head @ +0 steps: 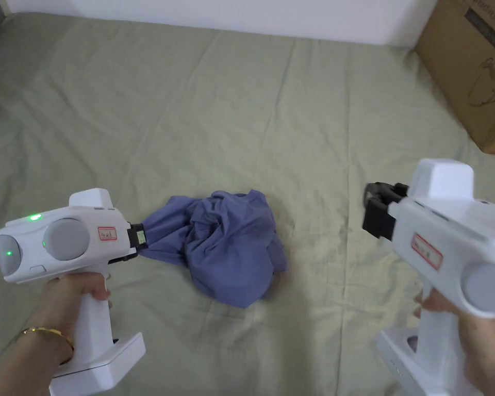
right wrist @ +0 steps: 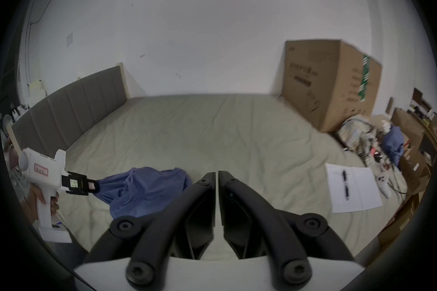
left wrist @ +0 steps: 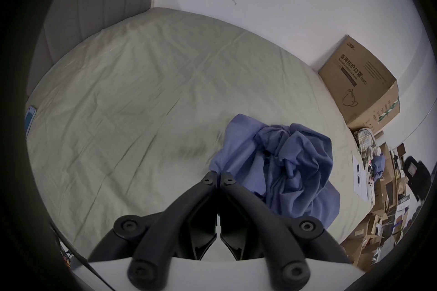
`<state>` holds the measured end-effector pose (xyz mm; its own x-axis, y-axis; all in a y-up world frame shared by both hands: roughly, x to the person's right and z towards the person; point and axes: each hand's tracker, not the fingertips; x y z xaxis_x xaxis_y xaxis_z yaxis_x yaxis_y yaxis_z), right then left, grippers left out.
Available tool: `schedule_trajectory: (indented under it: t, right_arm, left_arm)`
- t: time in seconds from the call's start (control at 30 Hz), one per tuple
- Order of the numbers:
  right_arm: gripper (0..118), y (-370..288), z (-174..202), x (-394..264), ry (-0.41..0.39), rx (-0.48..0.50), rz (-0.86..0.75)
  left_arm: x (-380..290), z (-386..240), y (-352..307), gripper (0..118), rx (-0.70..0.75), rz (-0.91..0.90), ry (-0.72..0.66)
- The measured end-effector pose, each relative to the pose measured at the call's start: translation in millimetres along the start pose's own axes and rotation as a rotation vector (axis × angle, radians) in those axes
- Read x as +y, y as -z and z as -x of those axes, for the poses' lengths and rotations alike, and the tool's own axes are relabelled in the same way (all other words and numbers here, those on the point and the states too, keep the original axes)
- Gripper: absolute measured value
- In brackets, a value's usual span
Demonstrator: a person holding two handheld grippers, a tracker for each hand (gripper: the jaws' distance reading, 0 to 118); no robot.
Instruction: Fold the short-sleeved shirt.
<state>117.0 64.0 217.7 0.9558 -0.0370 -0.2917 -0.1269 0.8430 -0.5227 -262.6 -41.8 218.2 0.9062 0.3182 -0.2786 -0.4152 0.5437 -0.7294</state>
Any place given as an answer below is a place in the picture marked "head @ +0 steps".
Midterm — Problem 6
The brown cardboard carton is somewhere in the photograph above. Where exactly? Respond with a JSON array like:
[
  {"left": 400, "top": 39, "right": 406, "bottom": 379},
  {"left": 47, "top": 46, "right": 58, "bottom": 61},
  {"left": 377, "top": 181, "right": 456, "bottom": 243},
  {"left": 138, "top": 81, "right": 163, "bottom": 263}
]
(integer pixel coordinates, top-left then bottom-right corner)
[{"left": 414, "top": 0, "right": 495, "bottom": 156}]

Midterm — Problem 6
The bed with pale green sheet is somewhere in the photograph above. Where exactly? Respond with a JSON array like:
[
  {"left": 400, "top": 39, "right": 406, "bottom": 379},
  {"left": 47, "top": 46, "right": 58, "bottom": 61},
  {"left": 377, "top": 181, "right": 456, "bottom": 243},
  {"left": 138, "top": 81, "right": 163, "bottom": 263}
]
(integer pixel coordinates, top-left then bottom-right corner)
[{"left": 0, "top": 12, "right": 495, "bottom": 396}]

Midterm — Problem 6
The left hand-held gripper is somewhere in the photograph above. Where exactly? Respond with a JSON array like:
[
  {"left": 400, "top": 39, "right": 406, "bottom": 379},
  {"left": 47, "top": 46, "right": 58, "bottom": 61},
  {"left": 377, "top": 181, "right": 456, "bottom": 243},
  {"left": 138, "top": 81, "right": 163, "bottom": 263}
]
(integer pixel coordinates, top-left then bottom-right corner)
[{"left": 0, "top": 188, "right": 149, "bottom": 396}]

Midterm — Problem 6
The blue garment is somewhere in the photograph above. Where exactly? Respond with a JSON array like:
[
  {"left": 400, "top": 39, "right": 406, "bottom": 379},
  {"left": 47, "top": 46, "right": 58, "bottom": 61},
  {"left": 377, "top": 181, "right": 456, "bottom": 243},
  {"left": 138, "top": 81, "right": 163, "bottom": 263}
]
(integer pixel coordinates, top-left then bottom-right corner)
[{"left": 142, "top": 189, "right": 289, "bottom": 309}]

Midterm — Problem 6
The person's left hand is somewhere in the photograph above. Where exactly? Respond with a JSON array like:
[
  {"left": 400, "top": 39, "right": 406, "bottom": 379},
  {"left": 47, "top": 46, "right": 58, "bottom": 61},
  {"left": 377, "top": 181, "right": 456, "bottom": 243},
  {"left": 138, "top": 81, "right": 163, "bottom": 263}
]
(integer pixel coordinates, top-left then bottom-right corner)
[{"left": 24, "top": 272, "right": 112, "bottom": 352}]

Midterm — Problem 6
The person's right hand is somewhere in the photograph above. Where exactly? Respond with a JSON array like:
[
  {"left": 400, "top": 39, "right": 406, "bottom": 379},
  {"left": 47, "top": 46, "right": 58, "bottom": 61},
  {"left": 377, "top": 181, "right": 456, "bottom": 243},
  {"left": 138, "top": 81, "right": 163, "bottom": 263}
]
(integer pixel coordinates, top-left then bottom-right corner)
[{"left": 412, "top": 288, "right": 495, "bottom": 396}]

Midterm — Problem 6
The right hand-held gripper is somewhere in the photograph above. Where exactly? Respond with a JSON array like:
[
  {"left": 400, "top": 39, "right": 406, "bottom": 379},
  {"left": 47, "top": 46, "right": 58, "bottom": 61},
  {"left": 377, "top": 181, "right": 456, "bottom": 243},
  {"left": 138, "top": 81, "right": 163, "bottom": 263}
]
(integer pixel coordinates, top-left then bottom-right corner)
[{"left": 362, "top": 158, "right": 495, "bottom": 396}]

